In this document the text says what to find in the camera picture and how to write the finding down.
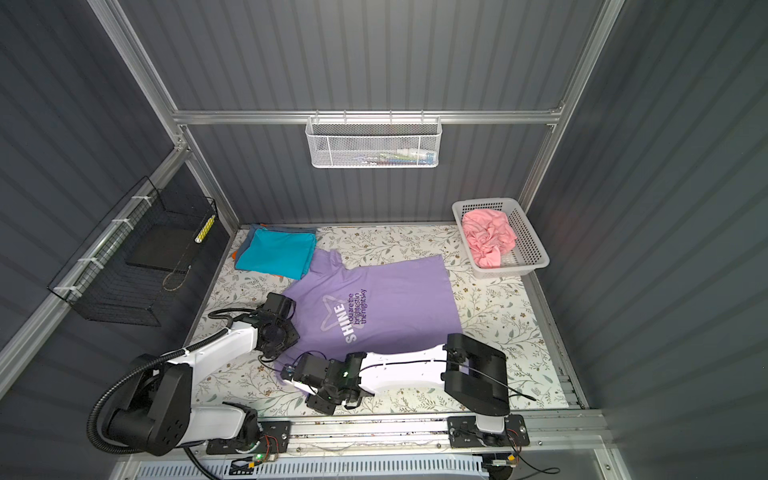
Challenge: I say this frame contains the purple printed t shirt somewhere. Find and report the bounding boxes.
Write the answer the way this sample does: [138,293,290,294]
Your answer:
[274,249,463,368]

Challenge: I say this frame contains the white plastic laundry basket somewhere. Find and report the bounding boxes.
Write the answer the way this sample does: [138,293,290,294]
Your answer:
[452,198,550,279]

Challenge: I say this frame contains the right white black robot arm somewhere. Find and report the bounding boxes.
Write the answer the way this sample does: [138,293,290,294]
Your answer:
[280,334,511,435]

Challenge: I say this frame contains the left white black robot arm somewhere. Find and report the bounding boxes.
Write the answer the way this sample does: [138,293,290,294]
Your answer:
[86,293,300,456]

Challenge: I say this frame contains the folded teal t shirt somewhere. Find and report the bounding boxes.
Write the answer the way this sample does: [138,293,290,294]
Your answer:
[234,227,318,281]

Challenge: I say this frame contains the folded blue grey t shirt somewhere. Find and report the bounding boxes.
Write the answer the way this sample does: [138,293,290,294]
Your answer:
[232,223,318,265]

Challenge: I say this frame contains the yellow marker pen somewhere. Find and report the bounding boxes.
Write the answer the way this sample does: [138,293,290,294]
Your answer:
[194,214,216,244]

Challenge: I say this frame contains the markers in white basket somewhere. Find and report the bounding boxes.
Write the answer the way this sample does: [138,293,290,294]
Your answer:
[353,148,438,166]

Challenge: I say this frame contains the pink crumpled t shirt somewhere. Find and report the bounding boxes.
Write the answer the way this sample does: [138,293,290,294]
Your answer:
[461,209,517,269]

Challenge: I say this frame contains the black corrugated cable hose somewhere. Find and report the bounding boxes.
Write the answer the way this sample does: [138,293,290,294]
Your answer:
[85,307,259,480]

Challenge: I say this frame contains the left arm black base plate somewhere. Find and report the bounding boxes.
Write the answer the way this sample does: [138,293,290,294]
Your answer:
[206,420,291,455]

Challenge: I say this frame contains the white ventilated cable duct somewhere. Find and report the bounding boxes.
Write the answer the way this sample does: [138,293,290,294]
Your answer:
[133,454,490,480]

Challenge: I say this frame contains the black pad in wire basket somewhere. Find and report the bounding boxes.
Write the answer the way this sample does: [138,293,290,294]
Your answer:
[126,225,202,273]

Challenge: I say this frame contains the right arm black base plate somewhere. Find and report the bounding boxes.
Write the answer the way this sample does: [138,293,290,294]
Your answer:
[447,414,530,448]

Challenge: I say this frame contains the black wire wall basket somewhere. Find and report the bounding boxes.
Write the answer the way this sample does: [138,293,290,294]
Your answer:
[48,181,218,327]

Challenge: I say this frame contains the white wire mesh wall basket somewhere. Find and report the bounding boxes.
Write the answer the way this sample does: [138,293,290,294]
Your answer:
[305,118,443,169]

